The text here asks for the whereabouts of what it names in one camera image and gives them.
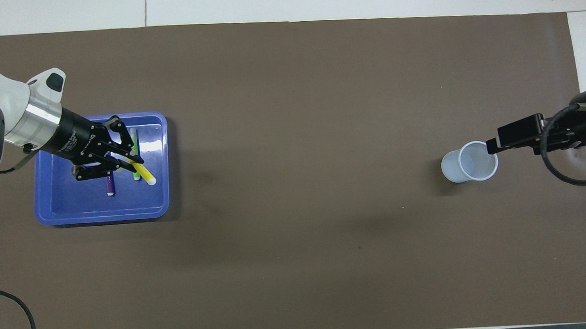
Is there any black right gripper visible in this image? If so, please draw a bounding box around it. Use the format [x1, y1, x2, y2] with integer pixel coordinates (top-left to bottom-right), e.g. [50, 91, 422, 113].
[484, 84, 586, 158]

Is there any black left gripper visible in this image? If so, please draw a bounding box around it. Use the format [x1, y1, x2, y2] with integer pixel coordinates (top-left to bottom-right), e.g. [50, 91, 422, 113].
[38, 104, 146, 184]

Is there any green pen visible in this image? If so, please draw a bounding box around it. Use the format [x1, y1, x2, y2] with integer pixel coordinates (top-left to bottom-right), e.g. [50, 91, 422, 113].
[129, 127, 142, 181]

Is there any yellow pen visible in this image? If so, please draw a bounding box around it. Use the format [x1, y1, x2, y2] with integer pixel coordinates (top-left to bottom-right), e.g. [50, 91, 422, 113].
[126, 158, 157, 187]

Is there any blue plastic tray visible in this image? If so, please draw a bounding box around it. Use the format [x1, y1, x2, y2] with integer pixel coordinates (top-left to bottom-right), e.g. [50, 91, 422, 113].
[30, 110, 172, 227]

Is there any translucent plastic cup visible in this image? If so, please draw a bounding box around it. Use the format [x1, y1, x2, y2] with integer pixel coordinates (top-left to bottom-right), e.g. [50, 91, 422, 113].
[440, 140, 500, 184]

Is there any brown table mat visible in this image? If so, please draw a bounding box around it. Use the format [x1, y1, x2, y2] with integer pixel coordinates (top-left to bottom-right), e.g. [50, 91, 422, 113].
[0, 7, 586, 329]

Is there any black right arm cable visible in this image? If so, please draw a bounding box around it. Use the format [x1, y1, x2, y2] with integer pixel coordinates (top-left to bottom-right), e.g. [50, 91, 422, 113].
[538, 102, 586, 188]

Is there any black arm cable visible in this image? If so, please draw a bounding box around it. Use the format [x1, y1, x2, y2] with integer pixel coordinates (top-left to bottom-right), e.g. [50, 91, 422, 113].
[0, 148, 46, 329]
[538, 102, 586, 188]

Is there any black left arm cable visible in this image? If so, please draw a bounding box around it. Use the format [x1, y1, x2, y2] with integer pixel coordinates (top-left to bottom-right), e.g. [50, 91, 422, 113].
[0, 148, 46, 329]

